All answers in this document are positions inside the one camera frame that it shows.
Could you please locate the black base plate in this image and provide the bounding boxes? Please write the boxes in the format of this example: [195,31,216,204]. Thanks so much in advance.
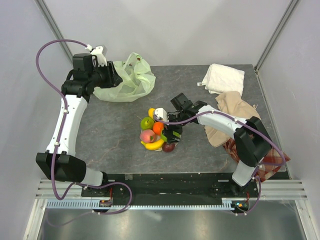
[81,172,258,206]

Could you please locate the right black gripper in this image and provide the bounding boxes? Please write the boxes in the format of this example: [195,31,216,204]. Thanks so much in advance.
[162,111,187,144]

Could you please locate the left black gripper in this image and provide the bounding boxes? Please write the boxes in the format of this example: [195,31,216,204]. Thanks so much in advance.
[88,61,123,89]

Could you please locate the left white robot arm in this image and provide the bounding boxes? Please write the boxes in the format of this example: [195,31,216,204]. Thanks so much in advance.
[35,47,123,197]

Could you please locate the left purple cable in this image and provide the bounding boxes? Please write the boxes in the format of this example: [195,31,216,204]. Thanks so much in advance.
[36,39,92,201]

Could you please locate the white folded towel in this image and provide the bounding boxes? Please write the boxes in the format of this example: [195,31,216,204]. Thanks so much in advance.
[201,63,245,96]

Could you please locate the yellow fake mango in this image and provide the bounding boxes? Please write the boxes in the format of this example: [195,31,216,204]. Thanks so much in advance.
[148,108,156,119]

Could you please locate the pink fake peach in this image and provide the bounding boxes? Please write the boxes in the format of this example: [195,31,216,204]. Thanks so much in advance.
[139,129,157,144]

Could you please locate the light green plastic bag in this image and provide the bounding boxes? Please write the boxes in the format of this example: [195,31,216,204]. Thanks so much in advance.
[93,52,156,102]

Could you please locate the green fake apple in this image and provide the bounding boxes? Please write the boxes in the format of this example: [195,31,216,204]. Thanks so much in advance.
[140,116,155,131]
[160,132,181,142]

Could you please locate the orange fake fruit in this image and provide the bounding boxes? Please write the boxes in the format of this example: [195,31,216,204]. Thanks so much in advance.
[152,121,164,136]

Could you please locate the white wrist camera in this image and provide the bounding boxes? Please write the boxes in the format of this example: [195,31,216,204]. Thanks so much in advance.
[153,108,168,122]
[85,44,107,67]

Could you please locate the beige crumpled cloth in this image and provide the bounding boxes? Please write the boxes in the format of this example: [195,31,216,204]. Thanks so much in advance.
[204,91,261,148]

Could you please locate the red plaid cloth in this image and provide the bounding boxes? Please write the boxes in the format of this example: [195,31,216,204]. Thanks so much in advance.
[222,138,283,183]

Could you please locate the beige and blue plate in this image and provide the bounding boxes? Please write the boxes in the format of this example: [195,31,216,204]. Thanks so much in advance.
[140,141,162,152]

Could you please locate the light blue cable duct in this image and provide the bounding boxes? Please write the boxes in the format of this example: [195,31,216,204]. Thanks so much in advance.
[46,199,242,211]

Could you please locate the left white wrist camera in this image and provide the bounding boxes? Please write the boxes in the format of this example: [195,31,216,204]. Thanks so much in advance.
[85,44,107,67]

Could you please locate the yellow fake banana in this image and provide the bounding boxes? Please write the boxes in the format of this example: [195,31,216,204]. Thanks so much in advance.
[140,139,165,151]

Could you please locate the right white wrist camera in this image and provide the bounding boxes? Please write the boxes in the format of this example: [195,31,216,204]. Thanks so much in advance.
[153,108,168,122]

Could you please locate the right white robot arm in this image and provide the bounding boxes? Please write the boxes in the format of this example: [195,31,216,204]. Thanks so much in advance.
[153,93,272,197]

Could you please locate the dark red fake fruit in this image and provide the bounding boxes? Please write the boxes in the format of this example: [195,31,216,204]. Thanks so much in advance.
[162,142,176,153]

